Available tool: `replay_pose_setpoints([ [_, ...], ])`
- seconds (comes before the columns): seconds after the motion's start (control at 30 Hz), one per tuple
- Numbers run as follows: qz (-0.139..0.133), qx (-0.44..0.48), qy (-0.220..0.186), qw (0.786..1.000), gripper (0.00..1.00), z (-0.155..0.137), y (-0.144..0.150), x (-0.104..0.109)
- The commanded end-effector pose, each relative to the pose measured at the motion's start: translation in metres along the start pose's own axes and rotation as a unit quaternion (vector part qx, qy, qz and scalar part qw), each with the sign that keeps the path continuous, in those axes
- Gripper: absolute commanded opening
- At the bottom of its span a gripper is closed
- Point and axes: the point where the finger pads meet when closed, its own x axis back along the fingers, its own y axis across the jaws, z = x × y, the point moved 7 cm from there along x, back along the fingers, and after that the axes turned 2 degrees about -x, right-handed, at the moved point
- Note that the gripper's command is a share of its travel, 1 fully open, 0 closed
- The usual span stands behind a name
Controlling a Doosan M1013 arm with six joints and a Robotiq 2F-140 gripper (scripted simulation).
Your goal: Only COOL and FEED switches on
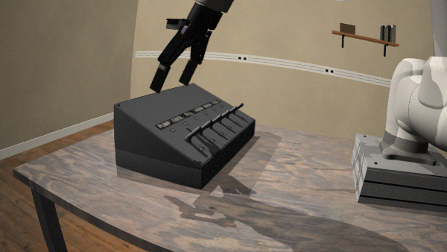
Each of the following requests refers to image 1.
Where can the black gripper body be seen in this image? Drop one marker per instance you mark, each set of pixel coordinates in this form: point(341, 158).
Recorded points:
point(201, 19)

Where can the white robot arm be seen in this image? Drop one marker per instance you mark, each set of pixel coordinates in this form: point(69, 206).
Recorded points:
point(414, 110)

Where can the black switch console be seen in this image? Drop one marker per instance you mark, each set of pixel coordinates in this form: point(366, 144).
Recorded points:
point(184, 135)

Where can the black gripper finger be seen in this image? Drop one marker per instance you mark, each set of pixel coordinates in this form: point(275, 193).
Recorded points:
point(170, 54)
point(195, 58)

